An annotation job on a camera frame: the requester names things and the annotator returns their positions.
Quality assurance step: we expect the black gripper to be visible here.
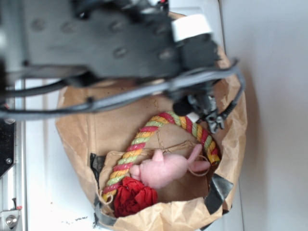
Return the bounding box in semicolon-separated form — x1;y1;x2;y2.
170;14;224;133

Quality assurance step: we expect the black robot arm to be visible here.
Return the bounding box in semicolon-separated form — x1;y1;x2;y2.
0;0;227;129

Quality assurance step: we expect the pink felt mouse toy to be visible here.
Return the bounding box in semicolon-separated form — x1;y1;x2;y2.
129;144;211;189

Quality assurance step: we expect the black tape strip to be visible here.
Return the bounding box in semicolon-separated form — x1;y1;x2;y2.
204;174;234;215

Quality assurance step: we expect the brown paper bag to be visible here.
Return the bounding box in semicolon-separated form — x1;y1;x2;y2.
56;96;247;231

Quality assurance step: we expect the red crumpled paper flower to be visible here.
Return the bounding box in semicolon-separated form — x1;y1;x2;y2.
114;177;158;218

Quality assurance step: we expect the black mounting plate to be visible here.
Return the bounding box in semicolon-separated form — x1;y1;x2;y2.
0;119;15;178

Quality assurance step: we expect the red yellow green rope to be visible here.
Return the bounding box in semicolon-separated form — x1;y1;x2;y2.
102;111;221;203

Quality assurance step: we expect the aluminium frame rail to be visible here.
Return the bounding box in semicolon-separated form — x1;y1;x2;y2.
0;79;27;231

